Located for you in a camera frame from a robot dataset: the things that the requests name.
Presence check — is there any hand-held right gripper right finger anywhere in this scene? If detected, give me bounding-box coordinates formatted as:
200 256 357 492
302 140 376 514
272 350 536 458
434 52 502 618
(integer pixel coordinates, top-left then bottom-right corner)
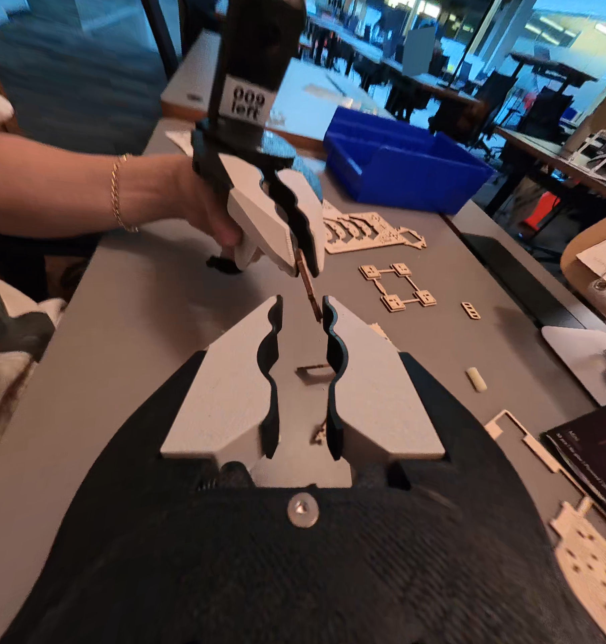
322 295 447 464

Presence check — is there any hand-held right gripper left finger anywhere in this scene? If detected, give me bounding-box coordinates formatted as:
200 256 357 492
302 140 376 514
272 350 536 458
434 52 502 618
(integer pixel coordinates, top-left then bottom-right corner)
159 295 284 471

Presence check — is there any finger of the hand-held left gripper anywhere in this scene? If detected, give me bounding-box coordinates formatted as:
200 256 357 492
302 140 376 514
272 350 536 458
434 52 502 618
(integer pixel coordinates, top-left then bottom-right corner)
277 168 327 277
216 152 305 276

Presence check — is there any wooden lattice leg piece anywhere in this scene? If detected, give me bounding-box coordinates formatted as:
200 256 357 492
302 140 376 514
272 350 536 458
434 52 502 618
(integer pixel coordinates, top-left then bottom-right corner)
294 249 325 323

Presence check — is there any wooden tower base assembly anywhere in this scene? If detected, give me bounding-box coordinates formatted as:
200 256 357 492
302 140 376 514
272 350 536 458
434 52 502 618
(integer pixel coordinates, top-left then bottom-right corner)
295 362 334 447

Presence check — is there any person's left forearm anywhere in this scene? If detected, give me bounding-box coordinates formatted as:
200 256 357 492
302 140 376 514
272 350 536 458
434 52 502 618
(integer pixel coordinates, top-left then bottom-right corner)
0 132 183 239

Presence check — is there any grey desk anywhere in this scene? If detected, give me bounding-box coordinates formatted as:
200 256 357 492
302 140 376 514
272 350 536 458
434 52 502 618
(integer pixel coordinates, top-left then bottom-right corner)
0 118 606 644

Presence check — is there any person's left hand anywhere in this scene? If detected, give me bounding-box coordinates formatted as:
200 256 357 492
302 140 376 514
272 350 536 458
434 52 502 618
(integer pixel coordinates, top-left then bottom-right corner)
174 156 243 247

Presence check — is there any wooden puzzle parts sheet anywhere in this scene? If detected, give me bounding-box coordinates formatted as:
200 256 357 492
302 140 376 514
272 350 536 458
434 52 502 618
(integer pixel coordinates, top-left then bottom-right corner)
320 199 428 255

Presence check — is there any blue plastic bin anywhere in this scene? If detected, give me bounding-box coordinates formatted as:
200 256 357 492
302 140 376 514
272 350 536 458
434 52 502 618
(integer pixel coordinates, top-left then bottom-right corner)
323 106 496 216

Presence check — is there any black flat panel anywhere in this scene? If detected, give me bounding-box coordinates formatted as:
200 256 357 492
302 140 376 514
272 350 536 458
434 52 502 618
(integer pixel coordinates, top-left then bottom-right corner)
456 229 588 330

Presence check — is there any white holder stand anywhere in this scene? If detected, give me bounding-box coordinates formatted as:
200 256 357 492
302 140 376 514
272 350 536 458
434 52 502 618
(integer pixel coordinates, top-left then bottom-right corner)
541 274 606 406

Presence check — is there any black office chair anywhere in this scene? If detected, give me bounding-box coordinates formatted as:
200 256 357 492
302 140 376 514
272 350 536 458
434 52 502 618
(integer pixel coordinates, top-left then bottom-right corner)
429 70 515 152
521 88 575 147

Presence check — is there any person's printed shirt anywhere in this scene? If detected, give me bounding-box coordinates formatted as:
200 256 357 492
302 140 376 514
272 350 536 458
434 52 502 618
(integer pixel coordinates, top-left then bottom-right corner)
0 83 66 471

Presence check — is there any Paris Tower booklet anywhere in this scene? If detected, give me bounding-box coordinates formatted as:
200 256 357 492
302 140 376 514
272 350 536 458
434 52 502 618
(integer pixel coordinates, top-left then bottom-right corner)
542 402 606 529

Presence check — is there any orange object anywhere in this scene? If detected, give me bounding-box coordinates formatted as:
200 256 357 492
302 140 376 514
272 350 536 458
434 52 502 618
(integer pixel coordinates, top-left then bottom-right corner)
527 191 560 232

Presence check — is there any tan board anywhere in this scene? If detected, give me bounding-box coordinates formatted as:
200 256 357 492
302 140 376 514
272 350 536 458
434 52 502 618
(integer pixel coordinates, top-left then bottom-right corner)
559 206 606 303

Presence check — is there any wooden four-pad square frame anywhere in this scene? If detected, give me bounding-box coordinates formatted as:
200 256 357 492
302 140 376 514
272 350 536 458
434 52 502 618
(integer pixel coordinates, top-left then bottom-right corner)
358 262 438 314

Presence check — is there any gold chain bracelet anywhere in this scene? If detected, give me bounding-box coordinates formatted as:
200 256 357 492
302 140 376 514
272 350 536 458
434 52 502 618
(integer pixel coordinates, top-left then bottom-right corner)
111 153 139 233

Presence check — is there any emptied wooden sheet frame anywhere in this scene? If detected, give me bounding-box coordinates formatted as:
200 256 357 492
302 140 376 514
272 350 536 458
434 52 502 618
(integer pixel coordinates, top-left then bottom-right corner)
484 409 606 644

